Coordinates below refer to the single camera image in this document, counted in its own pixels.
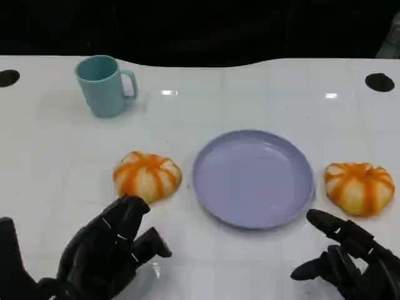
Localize lilac plate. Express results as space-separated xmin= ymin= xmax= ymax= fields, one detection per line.
xmin=191 ymin=129 xmax=316 ymax=231

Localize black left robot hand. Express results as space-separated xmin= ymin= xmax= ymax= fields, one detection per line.
xmin=56 ymin=194 xmax=173 ymax=300

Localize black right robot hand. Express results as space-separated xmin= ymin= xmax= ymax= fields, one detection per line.
xmin=290 ymin=208 xmax=400 ymax=300

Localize pale green mug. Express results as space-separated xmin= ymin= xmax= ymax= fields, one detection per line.
xmin=74 ymin=55 xmax=139 ymax=119

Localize orange and white bread roll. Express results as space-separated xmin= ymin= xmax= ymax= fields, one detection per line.
xmin=112 ymin=151 xmax=183 ymax=204
xmin=324 ymin=161 xmax=396 ymax=218

